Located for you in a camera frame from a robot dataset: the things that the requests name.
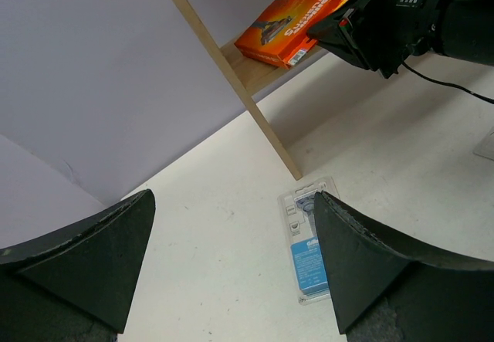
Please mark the clear blister razor pack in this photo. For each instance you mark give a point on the clear blister razor pack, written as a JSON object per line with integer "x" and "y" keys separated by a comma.
{"x": 485, "y": 148}
{"x": 297, "y": 210}

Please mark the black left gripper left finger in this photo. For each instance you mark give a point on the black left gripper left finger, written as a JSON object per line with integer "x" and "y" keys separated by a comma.
{"x": 78, "y": 282}

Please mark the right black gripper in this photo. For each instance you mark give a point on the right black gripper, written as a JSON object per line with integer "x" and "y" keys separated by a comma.
{"x": 377, "y": 35}

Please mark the wooden shelf unit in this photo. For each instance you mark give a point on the wooden shelf unit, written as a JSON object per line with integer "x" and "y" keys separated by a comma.
{"x": 246, "y": 77}

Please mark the orange Gillette Fusion box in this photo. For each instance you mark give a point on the orange Gillette Fusion box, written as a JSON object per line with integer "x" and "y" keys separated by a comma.
{"x": 279, "y": 35}

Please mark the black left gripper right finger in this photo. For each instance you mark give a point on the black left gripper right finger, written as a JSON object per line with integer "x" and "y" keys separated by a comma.
{"x": 388, "y": 286}

